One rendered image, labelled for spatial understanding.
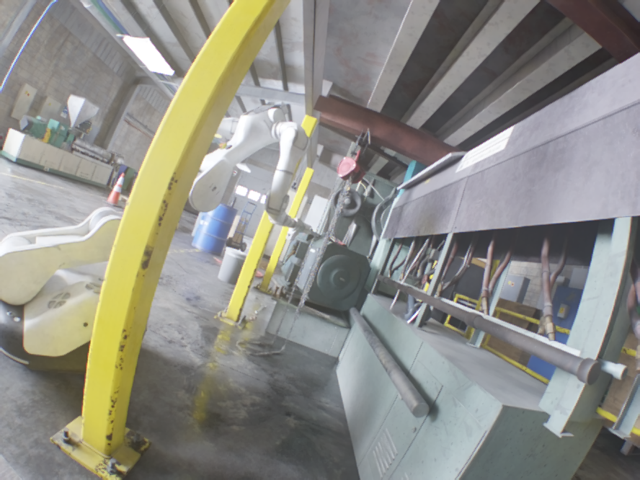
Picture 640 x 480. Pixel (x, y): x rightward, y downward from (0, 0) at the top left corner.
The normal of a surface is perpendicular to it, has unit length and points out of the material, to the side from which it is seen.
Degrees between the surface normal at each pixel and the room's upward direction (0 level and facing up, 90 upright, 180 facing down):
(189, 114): 90
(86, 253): 89
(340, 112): 90
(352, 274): 87
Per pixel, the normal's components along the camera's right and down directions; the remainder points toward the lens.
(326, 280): 0.26, 0.12
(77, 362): 0.75, 0.28
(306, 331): 0.04, -0.02
